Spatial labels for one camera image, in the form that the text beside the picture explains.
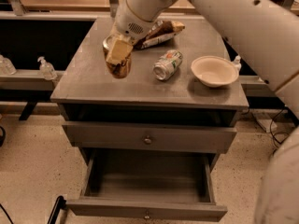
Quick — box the black cable on floor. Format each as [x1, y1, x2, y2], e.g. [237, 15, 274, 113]
[269, 109, 291, 147]

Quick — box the white paper bowl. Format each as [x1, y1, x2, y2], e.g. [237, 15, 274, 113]
[191, 56, 239, 88]

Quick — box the clear bottle far left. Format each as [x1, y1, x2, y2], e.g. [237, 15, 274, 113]
[0, 55, 17, 75]

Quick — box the round brass top knob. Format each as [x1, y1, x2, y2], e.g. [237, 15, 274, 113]
[144, 135, 152, 145]

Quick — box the green white soda can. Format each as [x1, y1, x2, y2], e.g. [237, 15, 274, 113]
[153, 49, 183, 81]

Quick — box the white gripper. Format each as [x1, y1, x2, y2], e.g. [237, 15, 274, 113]
[106, 0, 155, 64]

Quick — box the closed grey top drawer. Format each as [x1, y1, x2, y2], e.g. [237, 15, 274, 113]
[63, 121, 236, 153]

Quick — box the orange soda can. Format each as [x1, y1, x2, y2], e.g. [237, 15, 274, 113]
[103, 35, 131, 78]

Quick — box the black chair leg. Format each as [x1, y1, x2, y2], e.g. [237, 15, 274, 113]
[47, 196, 66, 224]

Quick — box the left hand sanitizer bottle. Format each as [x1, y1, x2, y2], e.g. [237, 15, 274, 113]
[37, 56, 58, 80]

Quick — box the right hand sanitizer bottle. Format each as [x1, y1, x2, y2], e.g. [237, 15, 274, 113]
[233, 55, 242, 71]

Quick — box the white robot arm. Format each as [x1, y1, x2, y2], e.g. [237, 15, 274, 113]
[112, 0, 299, 224]

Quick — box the hand sanitizer bottle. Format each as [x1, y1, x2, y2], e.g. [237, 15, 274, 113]
[233, 55, 242, 71]
[37, 56, 58, 80]

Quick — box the open grey middle drawer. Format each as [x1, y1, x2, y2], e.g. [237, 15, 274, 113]
[67, 149, 227, 222]

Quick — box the grey wooden drawer cabinet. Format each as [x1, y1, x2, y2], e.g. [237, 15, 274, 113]
[50, 17, 249, 223]

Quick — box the brown chip bag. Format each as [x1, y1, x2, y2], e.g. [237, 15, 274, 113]
[134, 21, 185, 49]

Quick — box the wooden back shelf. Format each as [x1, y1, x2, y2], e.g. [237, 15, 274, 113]
[21, 0, 199, 14]

